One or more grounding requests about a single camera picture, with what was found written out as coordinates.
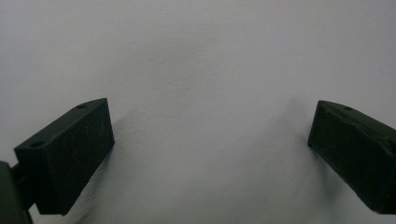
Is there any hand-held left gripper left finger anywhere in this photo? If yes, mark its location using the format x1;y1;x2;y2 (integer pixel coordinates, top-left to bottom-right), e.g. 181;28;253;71
13;97;116;217

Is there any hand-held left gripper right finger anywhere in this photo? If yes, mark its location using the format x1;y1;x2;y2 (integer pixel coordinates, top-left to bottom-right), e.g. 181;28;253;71
307;100;396;215

